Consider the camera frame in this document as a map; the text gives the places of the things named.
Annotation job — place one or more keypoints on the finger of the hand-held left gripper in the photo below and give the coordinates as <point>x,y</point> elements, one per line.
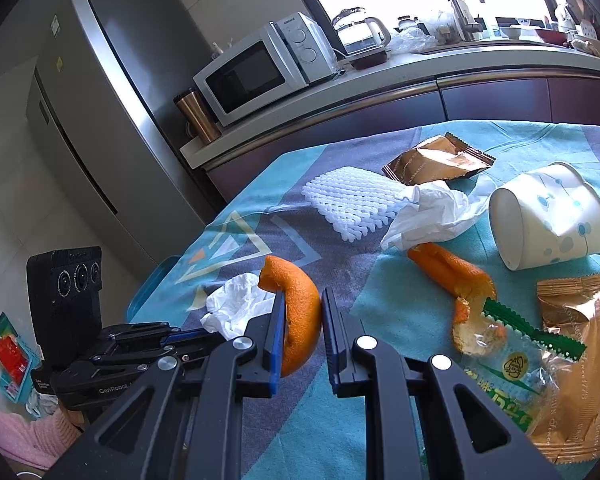
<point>140,330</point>
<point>195,339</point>

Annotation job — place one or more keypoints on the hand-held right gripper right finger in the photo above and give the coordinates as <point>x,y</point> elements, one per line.
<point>330,342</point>

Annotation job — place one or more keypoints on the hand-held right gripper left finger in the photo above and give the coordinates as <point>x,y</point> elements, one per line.
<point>278,332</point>

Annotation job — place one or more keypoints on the round orange peel piece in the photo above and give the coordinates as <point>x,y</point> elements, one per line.
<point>300,310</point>

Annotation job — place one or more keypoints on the long orange peel strip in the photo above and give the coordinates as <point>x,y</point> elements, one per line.
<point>445,270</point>

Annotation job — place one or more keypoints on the white foam fruit net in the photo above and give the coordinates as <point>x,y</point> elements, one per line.
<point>352,200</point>

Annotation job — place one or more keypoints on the brown foil snack wrapper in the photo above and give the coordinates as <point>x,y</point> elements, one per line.
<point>437,160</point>

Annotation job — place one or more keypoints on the white dotted paper cup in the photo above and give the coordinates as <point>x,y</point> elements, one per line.
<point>555,215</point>

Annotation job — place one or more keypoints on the person's left forearm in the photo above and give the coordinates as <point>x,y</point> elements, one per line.
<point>25,435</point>

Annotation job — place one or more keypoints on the small crumpled white tissue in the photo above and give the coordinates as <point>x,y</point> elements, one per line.
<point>235,305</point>

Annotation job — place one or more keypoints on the colourful bags on floor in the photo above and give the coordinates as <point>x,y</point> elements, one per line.
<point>12,360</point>

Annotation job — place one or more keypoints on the teal patterned tablecloth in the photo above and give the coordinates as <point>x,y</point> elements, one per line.
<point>380,280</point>

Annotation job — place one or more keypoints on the large crumpled white tissue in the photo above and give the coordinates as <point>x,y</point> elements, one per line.
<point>430,215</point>

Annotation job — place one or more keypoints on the clear green-edged snack wrapper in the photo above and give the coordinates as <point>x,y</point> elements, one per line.
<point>510,375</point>

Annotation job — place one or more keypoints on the silver refrigerator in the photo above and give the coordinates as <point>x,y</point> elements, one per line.
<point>110,125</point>

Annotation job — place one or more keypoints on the copper travel tumbler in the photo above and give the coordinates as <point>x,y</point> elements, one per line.
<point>197,115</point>

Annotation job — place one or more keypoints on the gold snack wrapper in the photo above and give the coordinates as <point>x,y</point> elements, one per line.
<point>585,340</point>

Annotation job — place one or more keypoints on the white microwave oven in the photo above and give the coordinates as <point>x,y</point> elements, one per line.
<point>260,70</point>

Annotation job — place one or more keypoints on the white kitchen countertop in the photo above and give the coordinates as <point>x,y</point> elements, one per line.
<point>410,75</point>

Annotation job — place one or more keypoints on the dark red kitchen cabinet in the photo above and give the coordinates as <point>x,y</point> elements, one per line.
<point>480,102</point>

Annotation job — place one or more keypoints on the dark red tray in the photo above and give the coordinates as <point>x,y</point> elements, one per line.
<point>369,60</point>

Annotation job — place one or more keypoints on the glass electric kettle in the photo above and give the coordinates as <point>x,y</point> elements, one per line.
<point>357,30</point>

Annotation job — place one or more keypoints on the clear plastic bag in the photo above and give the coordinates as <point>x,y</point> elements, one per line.
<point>412,40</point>

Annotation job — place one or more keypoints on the white bowl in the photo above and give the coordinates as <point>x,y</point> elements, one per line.
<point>511,31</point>

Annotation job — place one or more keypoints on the kitchen faucet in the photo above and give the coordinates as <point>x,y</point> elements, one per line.
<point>462,5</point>

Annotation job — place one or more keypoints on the countertop clutter of dishes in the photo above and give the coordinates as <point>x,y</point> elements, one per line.
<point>582,30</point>

